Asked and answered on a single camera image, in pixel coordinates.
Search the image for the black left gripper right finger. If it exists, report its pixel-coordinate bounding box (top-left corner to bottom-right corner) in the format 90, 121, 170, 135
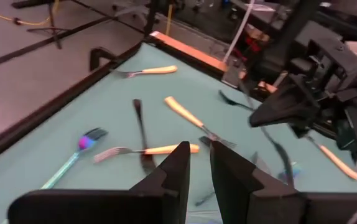
210, 140, 357, 224

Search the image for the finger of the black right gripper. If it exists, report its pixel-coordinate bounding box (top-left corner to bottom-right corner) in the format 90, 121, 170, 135
249, 76, 320, 128
290, 123, 312, 139

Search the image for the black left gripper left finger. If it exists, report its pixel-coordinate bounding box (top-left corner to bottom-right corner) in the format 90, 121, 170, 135
7, 141, 191, 224

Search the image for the black fork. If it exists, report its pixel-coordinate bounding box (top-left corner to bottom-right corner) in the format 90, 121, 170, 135
218, 89, 256, 113
132, 98, 157, 175
259, 124, 295, 188
195, 190, 217, 208

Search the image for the wooden handle fork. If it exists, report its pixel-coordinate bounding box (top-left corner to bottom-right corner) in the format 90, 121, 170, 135
92, 142, 200, 165
113, 64, 179, 80
164, 95, 238, 150
302, 134, 357, 182

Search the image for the white conduit strip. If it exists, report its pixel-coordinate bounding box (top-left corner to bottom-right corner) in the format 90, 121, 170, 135
221, 0, 256, 63

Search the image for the right wooden side board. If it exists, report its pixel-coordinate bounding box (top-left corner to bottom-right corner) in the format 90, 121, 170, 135
149, 30, 229, 73

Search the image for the green table mat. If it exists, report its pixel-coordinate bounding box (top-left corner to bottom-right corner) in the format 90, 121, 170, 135
0, 42, 357, 224

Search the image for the black tripod stand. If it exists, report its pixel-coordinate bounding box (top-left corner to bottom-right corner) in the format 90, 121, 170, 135
10, 0, 73, 50

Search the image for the black table frame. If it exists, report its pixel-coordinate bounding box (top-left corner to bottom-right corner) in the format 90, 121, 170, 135
0, 30, 238, 170

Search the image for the black frame bracket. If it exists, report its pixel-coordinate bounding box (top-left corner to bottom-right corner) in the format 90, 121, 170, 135
89, 46, 119, 73

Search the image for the yellow floor cable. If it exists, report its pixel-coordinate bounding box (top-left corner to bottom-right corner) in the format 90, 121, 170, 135
0, 0, 62, 27

